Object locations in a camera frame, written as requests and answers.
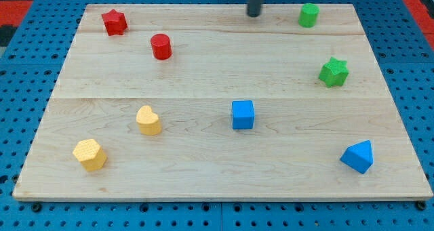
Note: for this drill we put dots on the green star block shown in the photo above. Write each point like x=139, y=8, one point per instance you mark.
x=334, y=72

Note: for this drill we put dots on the red star block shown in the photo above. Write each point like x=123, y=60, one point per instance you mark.
x=114, y=22

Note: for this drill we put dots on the blue cube block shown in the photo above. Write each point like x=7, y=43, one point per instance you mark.
x=243, y=114

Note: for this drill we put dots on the wooden board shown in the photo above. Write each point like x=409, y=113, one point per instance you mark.
x=219, y=55

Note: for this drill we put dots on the yellow heart block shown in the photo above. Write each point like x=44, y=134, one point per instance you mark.
x=148, y=121

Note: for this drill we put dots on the red cylinder block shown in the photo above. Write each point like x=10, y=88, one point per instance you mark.
x=161, y=46

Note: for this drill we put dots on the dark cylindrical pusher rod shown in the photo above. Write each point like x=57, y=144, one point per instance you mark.
x=254, y=8

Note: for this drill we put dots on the green cylinder block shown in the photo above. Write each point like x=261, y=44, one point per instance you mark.
x=308, y=15

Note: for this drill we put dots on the yellow hexagon block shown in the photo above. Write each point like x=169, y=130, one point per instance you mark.
x=90, y=154

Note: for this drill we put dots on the blue triangle block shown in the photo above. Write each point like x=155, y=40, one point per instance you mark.
x=359, y=156

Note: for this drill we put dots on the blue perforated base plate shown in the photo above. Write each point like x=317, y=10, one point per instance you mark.
x=32, y=62

